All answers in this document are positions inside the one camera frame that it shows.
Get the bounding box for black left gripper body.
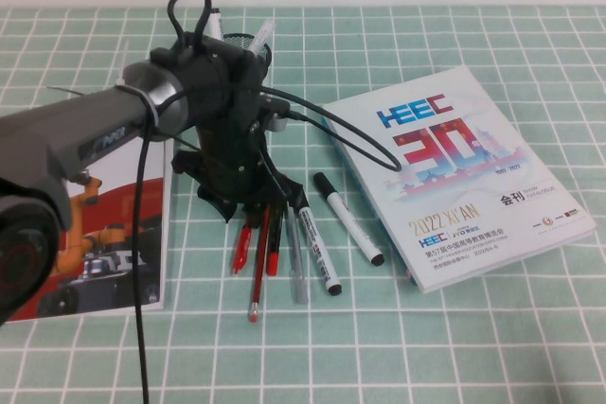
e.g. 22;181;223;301
170;120;307;210

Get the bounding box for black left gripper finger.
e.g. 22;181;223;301
241;203;274;230
197;189;241;224

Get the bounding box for red gel pen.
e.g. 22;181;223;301
231;221;255;276

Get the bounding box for clear grey pen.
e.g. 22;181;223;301
285;207;310;306

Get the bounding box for black mesh pen holder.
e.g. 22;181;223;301
221;32;276;93

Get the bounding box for white translucent capped pen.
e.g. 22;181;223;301
248;19;276;56

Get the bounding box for white pen with black cap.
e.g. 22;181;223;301
207;7;223;41

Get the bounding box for red and black marker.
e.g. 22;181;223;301
264;204;285;277

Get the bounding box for white brochure underneath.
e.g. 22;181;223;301
163;138;173;301

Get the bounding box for white marker with printed label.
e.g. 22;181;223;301
295;204;344;296

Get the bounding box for red black pencil with eraser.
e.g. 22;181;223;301
246;204;272;325

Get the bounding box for plain white marker black caps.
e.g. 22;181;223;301
312;172;385;268

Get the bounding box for white zip tie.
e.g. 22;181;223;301
115;83;162;140

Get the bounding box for white HEEC catalogue book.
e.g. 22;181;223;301
320;65;597;295

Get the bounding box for thick black looped cable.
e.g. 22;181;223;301
166;0;213;53

